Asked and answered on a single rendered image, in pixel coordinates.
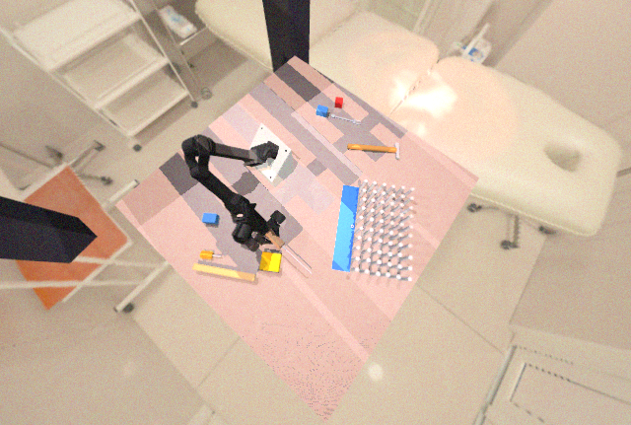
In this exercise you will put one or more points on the small blue block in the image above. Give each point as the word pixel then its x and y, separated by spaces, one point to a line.
pixel 322 110
pixel 209 218

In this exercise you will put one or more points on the blue flat strip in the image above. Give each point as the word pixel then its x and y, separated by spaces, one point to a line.
pixel 345 234

